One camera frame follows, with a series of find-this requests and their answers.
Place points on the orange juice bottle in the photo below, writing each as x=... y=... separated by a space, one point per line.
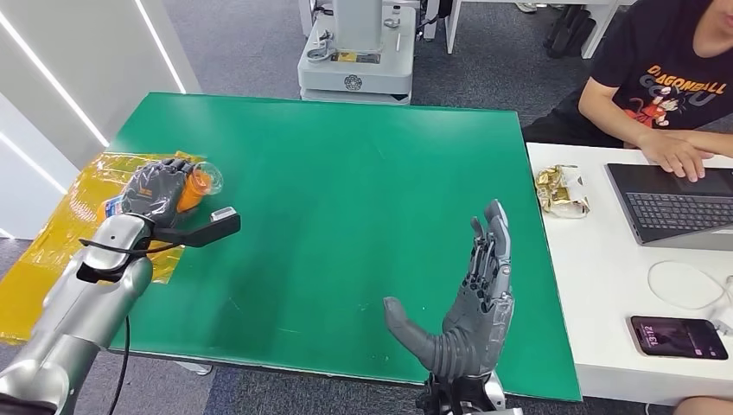
x=197 y=186

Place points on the grey laptop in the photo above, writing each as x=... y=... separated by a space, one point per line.
x=670 y=206

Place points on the person's right hand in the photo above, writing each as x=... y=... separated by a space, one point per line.
x=676 y=154

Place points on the person's right forearm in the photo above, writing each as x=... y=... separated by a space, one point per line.
x=610 y=117

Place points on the white mobile robot with column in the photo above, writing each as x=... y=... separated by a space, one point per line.
x=358 y=57

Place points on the gold foil snack wrapper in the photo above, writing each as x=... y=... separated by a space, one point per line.
x=562 y=190

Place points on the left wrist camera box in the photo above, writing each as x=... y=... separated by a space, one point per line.
x=212 y=228

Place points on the person's left forearm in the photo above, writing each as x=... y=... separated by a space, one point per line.
x=707 y=142

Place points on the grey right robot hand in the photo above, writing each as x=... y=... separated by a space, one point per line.
x=475 y=326

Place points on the person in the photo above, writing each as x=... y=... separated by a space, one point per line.
x=658 y=63

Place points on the white background desk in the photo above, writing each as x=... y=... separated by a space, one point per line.
x=601 y=23

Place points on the black smartphone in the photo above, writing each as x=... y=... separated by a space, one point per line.
x=678 y=338

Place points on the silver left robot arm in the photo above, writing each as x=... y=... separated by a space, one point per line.
x=86 y=309

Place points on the yellow taped cardboard box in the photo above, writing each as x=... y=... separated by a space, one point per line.
x=51 y=252

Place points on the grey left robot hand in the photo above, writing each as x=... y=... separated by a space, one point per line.
x=154 y=192

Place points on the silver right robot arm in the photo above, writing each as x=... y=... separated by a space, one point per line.
x=458 y=398

